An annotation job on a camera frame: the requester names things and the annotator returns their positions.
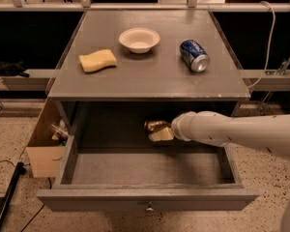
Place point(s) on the black pole on floor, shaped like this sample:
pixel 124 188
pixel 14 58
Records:
pixel 5 202

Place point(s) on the cardboard box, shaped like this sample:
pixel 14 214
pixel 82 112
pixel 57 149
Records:
pixel 44 151

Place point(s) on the grey cabinet with counter top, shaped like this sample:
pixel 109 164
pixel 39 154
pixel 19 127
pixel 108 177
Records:
pixel 159 75

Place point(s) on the metal drawer knob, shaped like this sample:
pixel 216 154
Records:
pixel 149 209

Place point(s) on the yellow sponge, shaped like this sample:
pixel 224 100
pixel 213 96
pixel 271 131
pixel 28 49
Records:
pixel 97 60

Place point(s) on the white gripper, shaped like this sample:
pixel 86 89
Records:
pixel 180 126

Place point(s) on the black object on left shelf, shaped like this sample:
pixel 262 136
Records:
pixel 12 69

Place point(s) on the metal bracket right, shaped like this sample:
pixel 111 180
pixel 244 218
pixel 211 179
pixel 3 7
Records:
pixel 280 71

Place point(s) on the white foam bowl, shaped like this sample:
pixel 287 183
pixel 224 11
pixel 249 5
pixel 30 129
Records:
pixel 139 40

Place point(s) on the blue soda can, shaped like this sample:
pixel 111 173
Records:
pixel 194 56

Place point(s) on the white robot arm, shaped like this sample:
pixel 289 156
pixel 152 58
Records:
pixel 268 134

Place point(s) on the grey open top drawer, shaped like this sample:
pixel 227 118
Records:
pixel 111 165

